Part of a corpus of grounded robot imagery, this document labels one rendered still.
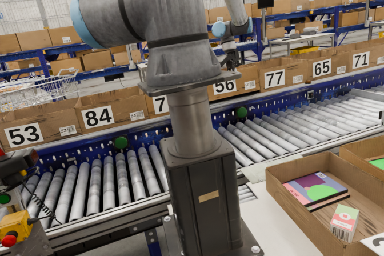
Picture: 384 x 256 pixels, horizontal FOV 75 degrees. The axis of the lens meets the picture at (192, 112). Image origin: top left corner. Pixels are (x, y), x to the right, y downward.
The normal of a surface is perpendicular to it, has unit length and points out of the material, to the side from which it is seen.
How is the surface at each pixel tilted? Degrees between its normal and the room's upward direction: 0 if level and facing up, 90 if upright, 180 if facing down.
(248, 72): 83
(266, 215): 0
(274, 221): 0
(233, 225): 90
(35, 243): 90
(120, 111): 91
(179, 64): 66
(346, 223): 0
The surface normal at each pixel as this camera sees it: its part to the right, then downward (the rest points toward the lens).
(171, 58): -0.26, -0.06
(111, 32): -0.22, 0.79
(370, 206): -0.13, -0.94
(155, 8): -0.39, 0.30
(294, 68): 0.32, 0.26
